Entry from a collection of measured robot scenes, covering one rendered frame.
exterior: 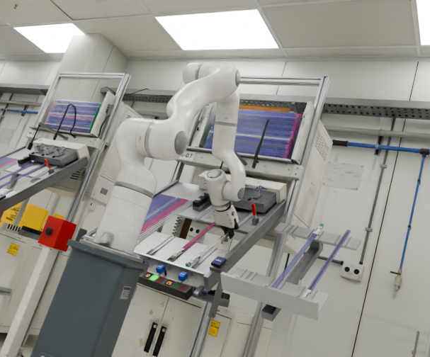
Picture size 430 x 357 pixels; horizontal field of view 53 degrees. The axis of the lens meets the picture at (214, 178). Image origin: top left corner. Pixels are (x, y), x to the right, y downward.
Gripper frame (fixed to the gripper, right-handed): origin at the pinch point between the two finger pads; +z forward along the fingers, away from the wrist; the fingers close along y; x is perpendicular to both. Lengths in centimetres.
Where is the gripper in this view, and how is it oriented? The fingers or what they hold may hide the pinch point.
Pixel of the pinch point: (229, 232)
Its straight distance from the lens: 189.9
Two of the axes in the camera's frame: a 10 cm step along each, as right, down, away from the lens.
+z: 2.0, 8.2, 5.4
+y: -8.1, -1.7, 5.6
